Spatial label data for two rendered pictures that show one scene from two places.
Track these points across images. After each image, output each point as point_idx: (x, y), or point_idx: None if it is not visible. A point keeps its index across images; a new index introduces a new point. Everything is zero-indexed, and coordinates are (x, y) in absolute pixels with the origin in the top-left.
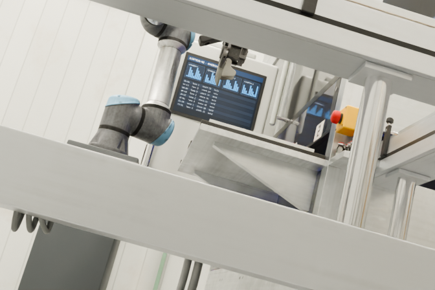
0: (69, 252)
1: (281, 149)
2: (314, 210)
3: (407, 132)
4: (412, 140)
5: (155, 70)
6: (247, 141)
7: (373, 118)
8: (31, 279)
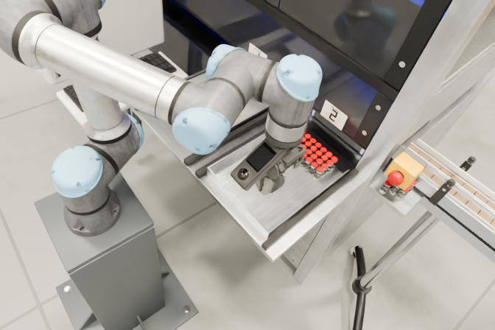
0: (128, 291)
1: (334, 208)
2: (343, 203)
3: (480, 225)
4: (488, 242)
5: (76, 87)
6: (309, 230)
7: None
8: (108, 317)
